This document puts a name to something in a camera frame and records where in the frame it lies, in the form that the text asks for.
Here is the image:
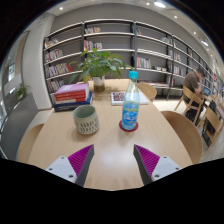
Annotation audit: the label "black backpack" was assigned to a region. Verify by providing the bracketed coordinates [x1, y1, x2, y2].
[204, 99, 218, 134]

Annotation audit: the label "grey shelf unit with books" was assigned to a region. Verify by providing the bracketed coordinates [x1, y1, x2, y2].
[42, 18, 221, 104]

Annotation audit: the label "white booklet with square pattern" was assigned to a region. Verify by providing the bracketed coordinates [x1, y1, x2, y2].
[110, 91, 149, 106]

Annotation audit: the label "red book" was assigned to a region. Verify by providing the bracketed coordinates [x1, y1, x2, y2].
[54, 89, 91, 103]

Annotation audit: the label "slat-back wooden chair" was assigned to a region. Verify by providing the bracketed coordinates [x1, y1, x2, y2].
[173, 85, 205, 126]
[199, 106, 224, 148]

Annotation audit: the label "curved-back wooden chair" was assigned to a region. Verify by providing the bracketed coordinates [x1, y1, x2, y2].
[137, 82, 158, 103]
[16, 123, 45, 164]
[160, 110, 204, 165]

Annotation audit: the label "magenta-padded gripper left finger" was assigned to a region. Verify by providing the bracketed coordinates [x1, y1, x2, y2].
[45, 143, 96, 188]

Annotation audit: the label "dark blue book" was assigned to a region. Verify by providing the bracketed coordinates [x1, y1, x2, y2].
[53, 96, 94, 113]

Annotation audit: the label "laptop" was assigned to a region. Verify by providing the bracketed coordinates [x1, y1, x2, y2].
[202, 86, 213, 97]

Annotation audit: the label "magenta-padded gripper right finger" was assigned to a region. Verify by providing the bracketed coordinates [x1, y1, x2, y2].
[132, 144, 183, 187]

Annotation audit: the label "patterned ceramic cup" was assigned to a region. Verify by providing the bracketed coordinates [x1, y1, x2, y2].
[72, 104, 100, 136]

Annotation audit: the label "clear bottle with blue cap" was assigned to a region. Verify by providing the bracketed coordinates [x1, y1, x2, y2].
[121, 70, 141, 131]

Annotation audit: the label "green potted plant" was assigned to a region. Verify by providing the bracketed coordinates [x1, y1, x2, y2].
[68, 48, 134, 94]

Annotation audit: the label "flat round red coaster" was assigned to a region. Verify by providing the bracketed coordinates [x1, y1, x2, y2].
[118, 119, 139, 133]

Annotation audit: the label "pink book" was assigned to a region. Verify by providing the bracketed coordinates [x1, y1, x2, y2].
[54, 82, 90, 96]

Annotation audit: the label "person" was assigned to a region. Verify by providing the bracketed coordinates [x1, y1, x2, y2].
[182, 68, 207, 123]

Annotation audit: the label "small potted plant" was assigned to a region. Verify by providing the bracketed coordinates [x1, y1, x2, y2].
[14, 83, 31, 103]

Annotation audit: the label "round ceiling lights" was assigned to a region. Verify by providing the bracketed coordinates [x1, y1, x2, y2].
[58, 0, 211, 48]

